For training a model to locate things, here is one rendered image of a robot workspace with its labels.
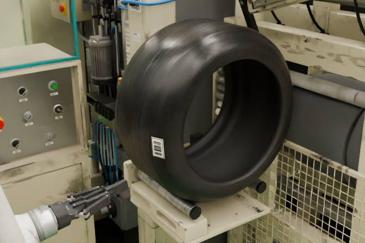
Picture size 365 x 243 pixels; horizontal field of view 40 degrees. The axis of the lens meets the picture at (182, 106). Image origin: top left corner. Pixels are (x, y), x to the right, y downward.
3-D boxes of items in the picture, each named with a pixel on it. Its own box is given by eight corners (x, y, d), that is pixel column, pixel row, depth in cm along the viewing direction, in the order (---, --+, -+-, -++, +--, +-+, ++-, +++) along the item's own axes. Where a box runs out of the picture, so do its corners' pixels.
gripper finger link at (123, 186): (105, 189, 147) (106, 190, 146) (125, 179, 150) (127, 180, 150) (107, 197, 148) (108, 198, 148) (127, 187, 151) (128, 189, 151)
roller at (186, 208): (133, 173, 182) (140, 163, 183) (140, 179, 185) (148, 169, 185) (188, 216, 155) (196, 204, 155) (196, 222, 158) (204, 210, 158)
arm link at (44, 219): (23, 206, 138) (44, 197, 141) (32, 232, 142) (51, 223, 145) (35, 221, 131) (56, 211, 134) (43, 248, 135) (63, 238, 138)
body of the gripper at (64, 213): (55, 213, 135) (86, 199, 139) (44, 200, 141) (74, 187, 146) (61, 236, 138) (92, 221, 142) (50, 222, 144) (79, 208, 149)
